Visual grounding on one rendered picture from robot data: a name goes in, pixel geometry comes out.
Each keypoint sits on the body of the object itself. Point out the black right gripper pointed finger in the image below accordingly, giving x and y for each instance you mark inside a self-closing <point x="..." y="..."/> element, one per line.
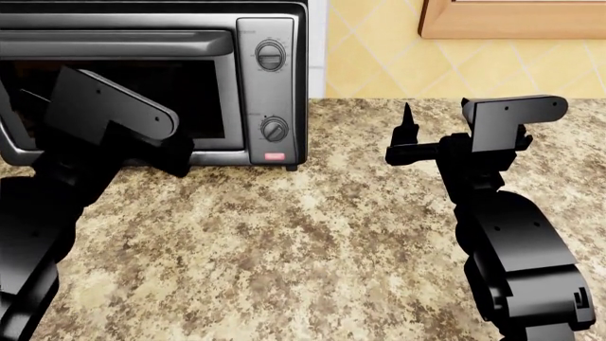
<point x="408" y="124"/>

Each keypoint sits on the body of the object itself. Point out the glass toaster oven door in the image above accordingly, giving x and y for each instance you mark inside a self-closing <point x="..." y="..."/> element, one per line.
<point x="208" y="92"/>

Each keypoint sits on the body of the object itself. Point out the small round oven knob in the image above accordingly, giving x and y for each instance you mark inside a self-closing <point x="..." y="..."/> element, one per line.
<point x="274" y="130"/>

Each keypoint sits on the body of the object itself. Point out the black left gripper camera box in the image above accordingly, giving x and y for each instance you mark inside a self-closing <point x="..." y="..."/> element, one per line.
<point x="104" y="106"/>

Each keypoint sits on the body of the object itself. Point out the red oven power button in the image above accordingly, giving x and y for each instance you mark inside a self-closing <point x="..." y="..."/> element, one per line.
<point x="275" y="156"/>

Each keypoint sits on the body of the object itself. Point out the black oven foot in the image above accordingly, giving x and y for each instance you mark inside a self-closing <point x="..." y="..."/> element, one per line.
<point x="292" y="168"/>

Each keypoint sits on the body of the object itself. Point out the wooden wall cabinet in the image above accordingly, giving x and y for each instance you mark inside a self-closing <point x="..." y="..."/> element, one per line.
<point x="511" y="21"/>

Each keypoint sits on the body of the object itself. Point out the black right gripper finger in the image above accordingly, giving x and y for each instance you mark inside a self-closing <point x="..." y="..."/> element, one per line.
<point x="523" y="138"/>

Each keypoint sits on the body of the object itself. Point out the black right gripper camera box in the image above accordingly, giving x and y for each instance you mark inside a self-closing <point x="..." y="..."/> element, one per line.
<point x="502" y="120"/>

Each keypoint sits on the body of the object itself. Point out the silver toaster oven body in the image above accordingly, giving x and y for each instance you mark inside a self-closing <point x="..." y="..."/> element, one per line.
<point x="296" y="106"/>

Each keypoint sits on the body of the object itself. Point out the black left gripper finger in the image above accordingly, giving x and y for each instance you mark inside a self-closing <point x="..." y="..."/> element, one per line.
<point x="38" y="97"/>

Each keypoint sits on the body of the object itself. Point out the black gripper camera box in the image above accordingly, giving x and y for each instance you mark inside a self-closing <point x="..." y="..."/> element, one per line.
<point x="502" y="120"/>
<point x="104" y="106"/>

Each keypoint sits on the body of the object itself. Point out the large round oven knob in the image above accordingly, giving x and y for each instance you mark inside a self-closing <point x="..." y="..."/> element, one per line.
<point x="271" y="56"/>

